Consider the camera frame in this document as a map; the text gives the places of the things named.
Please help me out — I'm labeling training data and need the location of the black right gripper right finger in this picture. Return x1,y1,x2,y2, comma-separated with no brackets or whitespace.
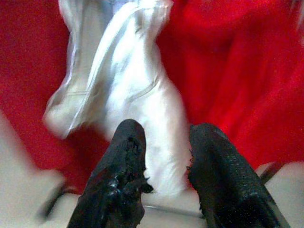
189,123,281,228

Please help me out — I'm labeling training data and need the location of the red garment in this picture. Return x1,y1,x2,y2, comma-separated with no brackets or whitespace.
0,0,114,193
156,0,304,169

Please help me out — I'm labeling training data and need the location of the silver and black garment rack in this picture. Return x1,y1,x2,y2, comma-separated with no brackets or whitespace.
44,161,285,216

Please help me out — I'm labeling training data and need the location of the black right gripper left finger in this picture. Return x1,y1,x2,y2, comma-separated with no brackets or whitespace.
68,118,154,228

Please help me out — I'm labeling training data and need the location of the white silky garment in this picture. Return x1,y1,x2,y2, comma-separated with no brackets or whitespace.
43,0,192,199

